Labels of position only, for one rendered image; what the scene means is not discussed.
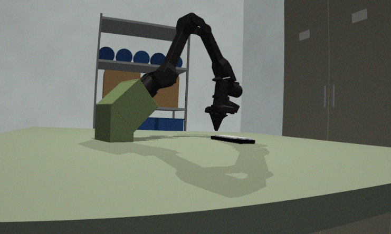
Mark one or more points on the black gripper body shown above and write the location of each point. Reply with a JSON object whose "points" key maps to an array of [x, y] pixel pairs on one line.
{"points": [[219, 104]]}

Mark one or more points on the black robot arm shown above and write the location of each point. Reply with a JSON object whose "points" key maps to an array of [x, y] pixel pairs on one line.
{"points": [[166, 75]]}

